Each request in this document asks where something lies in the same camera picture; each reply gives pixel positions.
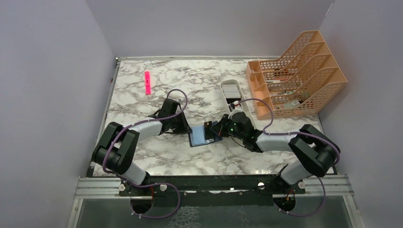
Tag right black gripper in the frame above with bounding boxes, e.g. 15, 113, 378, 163
210, 114, 245, 141

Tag black credit card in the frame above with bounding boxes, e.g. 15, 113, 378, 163
204, 121, 214, 142

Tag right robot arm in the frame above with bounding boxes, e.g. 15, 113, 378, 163
210, 111, 340, 193

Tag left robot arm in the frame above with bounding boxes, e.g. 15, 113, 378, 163
91, 98, 192, 195

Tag stack of grey cards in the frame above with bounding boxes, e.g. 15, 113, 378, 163
221, 84, 241, 99

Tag white oblong plastic tray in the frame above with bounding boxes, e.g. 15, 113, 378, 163
220, 79, 253, 120

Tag pens in organizer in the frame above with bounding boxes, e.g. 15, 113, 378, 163
265, 79, 309, 109

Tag pink highlighter marker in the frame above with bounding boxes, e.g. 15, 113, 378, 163
144, 71, 152, 95

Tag orange mesh file organizer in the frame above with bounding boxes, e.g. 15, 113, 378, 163
245, 30, 347, 120

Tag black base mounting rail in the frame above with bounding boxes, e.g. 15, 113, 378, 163
123, 174, 306, 195

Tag aluminium frame rail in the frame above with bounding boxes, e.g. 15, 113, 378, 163
74, 175, 355, 200

